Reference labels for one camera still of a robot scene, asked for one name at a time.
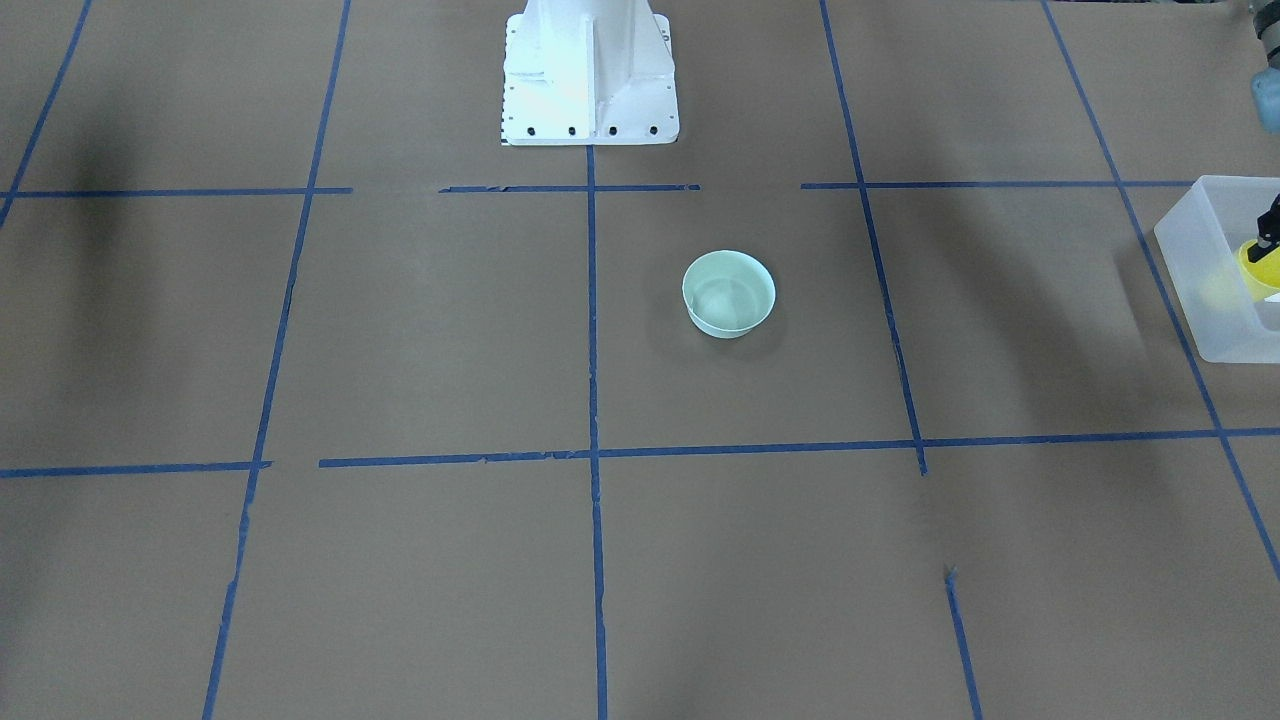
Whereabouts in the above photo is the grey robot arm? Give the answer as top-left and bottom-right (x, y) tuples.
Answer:
(1245, 1), (1279, 265)

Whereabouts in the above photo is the mint green bowl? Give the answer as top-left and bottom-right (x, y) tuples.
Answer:
(681, 249), (777, 340)

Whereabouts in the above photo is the yellow plastic cup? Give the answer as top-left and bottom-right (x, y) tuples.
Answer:
(1236, 238), (1279, 304)

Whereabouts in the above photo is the translucent plastic storage box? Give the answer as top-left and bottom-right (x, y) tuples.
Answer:
(1155, 176), (1279, 364)

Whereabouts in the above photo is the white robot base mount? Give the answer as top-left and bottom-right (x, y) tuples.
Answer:
(500, 1), (681, 147)

